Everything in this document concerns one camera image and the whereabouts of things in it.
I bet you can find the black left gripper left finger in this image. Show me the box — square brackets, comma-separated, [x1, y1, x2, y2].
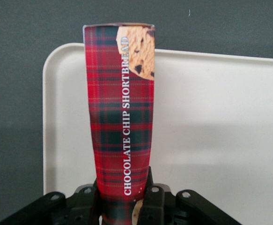
[68, 179, 103, 225]

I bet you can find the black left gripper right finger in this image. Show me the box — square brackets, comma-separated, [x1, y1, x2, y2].
[138, 166, 172, 225]

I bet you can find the red tartan shortbread cookie box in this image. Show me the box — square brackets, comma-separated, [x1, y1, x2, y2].
[82, 23, 156, 225]

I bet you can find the white rectangular plastic tray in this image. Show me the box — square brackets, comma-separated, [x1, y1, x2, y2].
[42, 42, 273, 225]

